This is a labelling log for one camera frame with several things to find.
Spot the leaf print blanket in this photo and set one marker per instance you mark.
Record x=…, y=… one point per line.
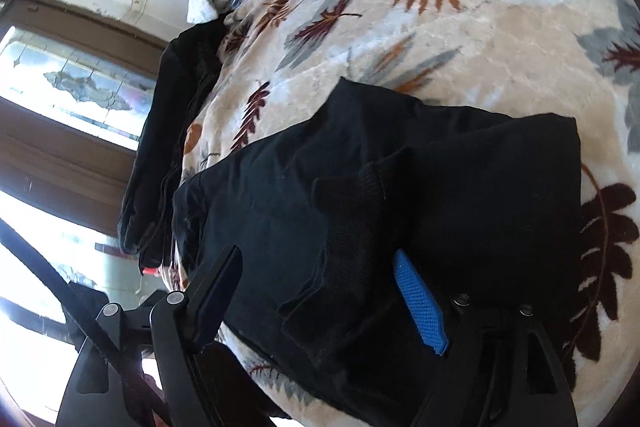
x=475, y=42

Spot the pile of black clothes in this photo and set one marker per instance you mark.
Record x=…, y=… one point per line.
x=170, y=122

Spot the black pants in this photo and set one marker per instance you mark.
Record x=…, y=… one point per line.
x=310, y=187

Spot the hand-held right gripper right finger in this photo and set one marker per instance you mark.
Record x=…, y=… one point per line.
x=420, y=302

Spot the brown door with patterned glass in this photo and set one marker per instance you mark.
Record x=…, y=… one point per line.
x=70, y=147

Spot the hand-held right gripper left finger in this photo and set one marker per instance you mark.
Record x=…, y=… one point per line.
x=215, y=302

